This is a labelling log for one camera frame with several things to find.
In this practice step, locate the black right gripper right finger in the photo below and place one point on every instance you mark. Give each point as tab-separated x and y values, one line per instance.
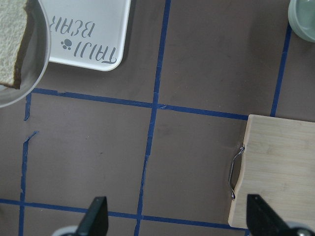
262	220

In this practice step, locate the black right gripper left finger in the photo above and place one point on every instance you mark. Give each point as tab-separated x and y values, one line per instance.
95	222

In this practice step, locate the cream round plate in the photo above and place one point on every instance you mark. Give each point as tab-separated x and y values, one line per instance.
35	61

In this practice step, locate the bread slice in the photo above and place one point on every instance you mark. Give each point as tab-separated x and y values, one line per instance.
16	28

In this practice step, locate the wooden cutting board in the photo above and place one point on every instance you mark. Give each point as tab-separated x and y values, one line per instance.
278	163

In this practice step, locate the cream bear serving tray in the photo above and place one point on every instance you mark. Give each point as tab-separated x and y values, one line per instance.
87	33

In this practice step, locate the green bowl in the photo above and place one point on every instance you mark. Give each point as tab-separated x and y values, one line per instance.
301	17

